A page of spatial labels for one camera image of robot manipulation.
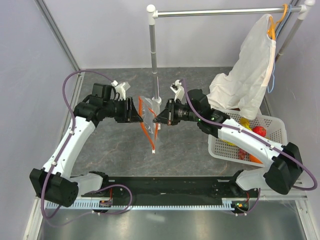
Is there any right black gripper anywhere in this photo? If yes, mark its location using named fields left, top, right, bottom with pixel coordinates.
left=153, top=98, right=200, bottom=126

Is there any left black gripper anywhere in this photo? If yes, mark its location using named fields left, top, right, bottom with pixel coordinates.
left=103, top=97, right=143, bottom=123

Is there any clear orange-zipper zip bag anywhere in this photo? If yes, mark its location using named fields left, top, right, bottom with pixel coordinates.
left=138, top=96, right=161, bottom=155

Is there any yellow banana bunch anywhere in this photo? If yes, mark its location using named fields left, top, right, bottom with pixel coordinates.
left=223, top=117, right=252, bottom=146

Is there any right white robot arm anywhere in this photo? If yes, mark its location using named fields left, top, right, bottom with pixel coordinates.
left=153, top=89, right=303, bottom=197

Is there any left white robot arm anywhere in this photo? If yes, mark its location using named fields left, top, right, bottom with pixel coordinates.
left=29, top=81, right=143, bottom=208

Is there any white cloth garment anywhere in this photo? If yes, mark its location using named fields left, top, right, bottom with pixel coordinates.
left=207, top=14, right=276, bottom=120

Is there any red grape bunch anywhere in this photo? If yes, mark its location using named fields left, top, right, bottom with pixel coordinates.
left=238, top=148, right=247, bottom=160

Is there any orange fruit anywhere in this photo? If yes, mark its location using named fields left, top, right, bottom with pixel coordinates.
left=249, top=154, right=262, bottom=164

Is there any red apple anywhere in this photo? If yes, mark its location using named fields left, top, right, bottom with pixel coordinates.
left=252, top=126, right=267, bottom=137

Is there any white plastic basket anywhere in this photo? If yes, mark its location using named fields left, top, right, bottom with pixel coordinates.
left=208, top=109, right=288, bottom=167

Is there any metal clothes rack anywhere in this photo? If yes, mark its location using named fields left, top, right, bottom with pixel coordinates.
left=146, top=0, right=316, bottom=104

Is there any orange clothes hanger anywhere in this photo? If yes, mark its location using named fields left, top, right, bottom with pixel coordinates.
left=267, top=3, right=289, bottom=41

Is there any blue clothes hanger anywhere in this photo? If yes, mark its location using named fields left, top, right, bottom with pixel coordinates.
left=267, top=4, right=293, bottom=94

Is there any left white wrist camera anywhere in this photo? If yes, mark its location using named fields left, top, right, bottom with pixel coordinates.
left=111, top=80, right=131, bottom=100

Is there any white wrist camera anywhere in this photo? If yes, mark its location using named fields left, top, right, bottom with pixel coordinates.
left=170, top=79, right=185, bottom=101
left=111, top=80, right=131, bottom=100

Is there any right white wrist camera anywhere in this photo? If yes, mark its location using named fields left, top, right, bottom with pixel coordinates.
left=170, top=79, right=185, bottom=101

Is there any white slotted cable duct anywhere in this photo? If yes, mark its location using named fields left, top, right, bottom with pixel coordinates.
left=46, top=198, right=251, bottom=210

